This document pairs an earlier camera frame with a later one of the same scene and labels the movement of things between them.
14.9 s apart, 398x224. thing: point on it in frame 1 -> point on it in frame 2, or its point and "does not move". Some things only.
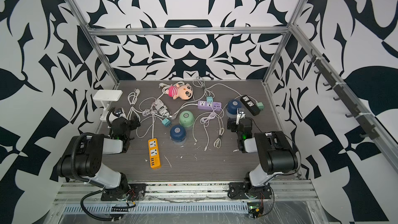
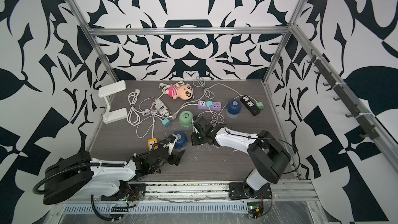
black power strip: (251, 105) does not move
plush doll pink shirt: (184, 92) does not move
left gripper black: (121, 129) -> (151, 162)
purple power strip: (211, 106) does not move
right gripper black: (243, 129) -> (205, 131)
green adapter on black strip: (260, 106) does not move
